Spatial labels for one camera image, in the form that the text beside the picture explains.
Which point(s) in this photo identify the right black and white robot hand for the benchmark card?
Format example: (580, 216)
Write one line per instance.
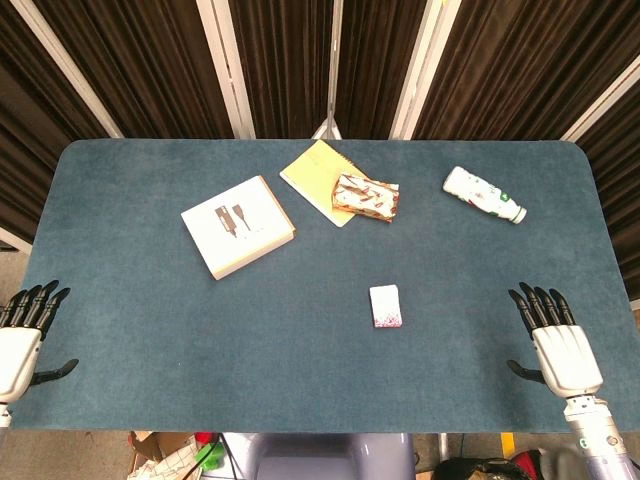
(567, 357)

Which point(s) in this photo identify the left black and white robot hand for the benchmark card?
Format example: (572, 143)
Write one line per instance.
(17, 350)

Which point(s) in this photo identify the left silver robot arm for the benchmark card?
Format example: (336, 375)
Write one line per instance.
(3, 415)

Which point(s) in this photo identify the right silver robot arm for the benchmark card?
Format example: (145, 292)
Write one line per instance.
(597, 440)

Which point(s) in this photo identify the black and red bag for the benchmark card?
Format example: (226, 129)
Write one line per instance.
(485, 470)

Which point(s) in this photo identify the dark brown curtain panel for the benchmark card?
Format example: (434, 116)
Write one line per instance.
(150, 65)
(622, 200)
(375, 65)
(285, 65)
(525, 65)
(30, 150)

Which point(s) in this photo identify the cardboard box with papers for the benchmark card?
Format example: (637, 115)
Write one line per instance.
(160, 460)

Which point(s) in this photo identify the white plastic drink bottle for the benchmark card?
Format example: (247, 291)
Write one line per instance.
(477, 192)

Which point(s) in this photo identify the green plastic object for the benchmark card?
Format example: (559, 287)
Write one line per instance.
(209, 456)

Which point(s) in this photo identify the white flat cardboard box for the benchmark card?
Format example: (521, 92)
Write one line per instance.
(235, 225)

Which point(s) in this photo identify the red patterned snack packet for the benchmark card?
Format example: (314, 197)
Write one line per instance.
(365, 197)

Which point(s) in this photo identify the blue felt table mat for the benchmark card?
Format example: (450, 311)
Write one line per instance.
(280, 360)

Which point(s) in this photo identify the grey robot torso base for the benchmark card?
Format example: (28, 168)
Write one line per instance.
(320, 457)

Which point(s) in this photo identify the yellow paper notepad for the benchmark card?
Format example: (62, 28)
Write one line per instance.
(310, 172)

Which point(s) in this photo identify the white partition frame post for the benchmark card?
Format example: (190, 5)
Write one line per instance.
(425, 70)
(331, 75)
(605, 102)
(227, 70)
(70, 70)

